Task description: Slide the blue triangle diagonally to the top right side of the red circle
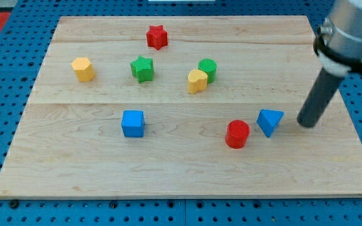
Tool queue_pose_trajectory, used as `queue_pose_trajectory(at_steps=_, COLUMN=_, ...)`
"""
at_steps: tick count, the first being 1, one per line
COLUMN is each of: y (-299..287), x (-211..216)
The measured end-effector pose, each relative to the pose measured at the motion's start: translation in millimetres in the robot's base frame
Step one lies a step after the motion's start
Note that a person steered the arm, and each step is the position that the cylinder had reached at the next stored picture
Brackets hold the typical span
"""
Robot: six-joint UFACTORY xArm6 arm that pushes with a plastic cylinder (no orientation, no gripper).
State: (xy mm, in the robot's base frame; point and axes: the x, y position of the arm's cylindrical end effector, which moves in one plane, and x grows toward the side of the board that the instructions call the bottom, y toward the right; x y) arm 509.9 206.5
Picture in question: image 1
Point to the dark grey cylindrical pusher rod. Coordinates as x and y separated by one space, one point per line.
319 97

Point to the blue triangle block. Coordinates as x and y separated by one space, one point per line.
268 120

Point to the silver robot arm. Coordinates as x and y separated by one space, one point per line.
338 46

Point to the red cylinder block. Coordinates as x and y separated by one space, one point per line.
237 134

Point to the green cylinder block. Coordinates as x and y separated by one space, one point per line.
209 66

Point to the yellow heart block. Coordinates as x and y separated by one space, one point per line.
197 81

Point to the light wooden board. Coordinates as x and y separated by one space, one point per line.
69 144

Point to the red star block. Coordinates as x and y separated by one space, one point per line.
157 37

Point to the green star block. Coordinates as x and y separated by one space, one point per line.
142 69

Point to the blue cube block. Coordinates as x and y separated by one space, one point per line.
133 123

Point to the yellow hexagon block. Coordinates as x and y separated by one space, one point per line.
83 69

